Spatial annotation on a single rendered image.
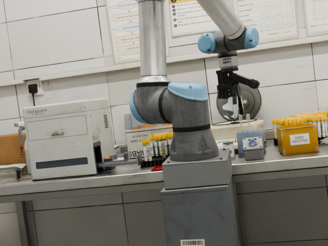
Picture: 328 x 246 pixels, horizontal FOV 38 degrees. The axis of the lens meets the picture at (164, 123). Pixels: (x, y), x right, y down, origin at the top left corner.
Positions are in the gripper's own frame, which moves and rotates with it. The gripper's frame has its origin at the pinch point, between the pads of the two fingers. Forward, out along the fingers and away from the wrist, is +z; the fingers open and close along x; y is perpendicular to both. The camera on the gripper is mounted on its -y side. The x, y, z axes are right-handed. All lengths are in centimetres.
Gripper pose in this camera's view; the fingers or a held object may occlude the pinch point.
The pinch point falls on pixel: (240, 117)
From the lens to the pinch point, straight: 189.4
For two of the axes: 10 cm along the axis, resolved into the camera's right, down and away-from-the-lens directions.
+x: -3.2, 0.9, -9.4
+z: 1.2, 9.9, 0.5
